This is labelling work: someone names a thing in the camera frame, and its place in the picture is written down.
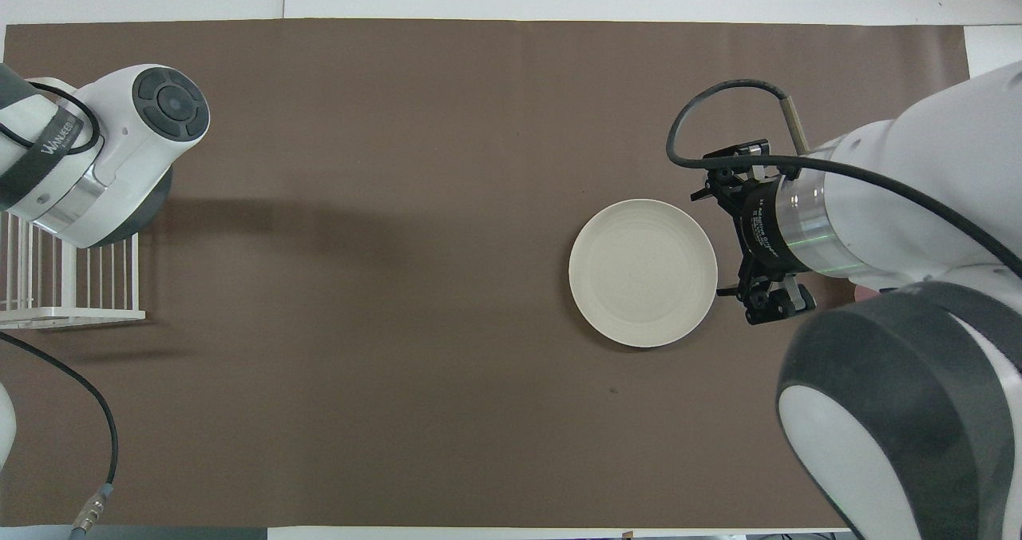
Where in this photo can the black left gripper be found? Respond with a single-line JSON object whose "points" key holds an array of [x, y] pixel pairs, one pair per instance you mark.
{"points": [[152, 208]]}

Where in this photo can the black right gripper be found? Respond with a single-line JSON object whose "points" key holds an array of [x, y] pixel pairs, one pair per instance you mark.
{"points": [[762, 228]]}

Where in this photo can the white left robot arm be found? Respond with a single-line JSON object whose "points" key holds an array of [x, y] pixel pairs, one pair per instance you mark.
{"points": [[136, 148]]}

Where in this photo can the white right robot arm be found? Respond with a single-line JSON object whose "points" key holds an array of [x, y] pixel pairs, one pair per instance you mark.
{"points": [[918, 412]]}

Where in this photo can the cream round plate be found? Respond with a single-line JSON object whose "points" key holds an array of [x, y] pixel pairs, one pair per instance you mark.
{"points": [[643, 272]]}

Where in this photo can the pink plastic cup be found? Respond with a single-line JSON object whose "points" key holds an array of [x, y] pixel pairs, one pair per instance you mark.
{"points": [[865, 291]]}

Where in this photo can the brown table mat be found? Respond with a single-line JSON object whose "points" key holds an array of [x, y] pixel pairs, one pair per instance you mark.
{"points": [[399, 404]]}

